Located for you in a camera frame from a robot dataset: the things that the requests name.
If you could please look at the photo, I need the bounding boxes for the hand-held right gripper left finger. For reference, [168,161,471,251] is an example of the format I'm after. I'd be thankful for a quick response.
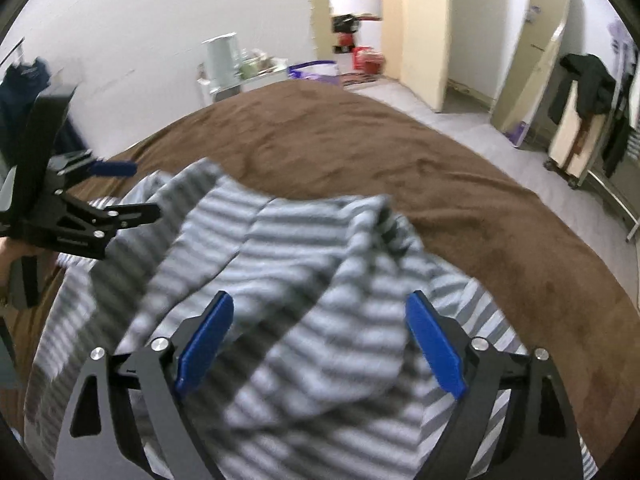
[52,290,236,480]

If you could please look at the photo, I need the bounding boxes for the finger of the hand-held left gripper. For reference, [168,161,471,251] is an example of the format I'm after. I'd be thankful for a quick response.
[50,150,138,181]
[47,189,163,261]

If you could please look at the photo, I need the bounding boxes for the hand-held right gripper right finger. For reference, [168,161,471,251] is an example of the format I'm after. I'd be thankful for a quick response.
[404,290,588,480]

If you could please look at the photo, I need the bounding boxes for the grey striped sweater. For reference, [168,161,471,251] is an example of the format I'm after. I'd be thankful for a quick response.
[22,157,598,480]

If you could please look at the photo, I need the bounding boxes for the metal clothes rack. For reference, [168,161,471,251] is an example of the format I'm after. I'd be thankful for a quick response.
[584,50,640,242]

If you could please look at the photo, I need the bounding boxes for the hanging clothes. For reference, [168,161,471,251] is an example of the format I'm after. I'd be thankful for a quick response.
[601,19,640,177]

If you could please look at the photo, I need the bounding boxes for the person's left hand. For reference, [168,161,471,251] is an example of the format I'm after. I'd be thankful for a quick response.
[0,237,22,281]

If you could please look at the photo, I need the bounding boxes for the dark blue garment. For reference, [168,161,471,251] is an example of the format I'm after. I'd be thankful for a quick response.
[0,57,52,171]

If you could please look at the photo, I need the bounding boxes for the pale green appliance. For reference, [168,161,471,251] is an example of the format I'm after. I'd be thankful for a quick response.
[202,32,242,92]

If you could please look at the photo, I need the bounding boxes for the white side cabinet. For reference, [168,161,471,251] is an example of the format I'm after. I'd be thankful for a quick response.
[196,57,292,107]

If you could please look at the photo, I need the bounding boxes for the clutter of small containers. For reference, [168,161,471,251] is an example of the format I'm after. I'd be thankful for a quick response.
[239,48,282,80]

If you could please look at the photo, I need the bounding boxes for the brown blanket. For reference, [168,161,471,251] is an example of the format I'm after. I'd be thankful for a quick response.
[0,80,640,461]

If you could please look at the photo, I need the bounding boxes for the purple plastic bag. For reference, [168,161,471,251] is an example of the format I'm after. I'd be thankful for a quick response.
[287,59,342,87]

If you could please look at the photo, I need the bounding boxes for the purple box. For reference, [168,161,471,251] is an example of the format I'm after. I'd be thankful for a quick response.
[504,119,528,148]

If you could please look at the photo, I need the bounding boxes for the red and black appliance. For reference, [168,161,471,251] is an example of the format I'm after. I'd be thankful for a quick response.
[330,12,382,56]

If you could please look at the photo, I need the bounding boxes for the red bag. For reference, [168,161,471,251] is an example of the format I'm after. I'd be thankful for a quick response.
[352,46,385,74]

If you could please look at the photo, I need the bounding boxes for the standing mirror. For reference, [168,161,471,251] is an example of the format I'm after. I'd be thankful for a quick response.
[489,0,572,149]

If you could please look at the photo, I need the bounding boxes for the black jacket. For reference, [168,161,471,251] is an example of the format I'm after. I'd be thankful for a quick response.
[547,52,619,126]

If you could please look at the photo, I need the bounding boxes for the cream door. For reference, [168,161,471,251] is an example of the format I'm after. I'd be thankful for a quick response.
[380,0,454,114]

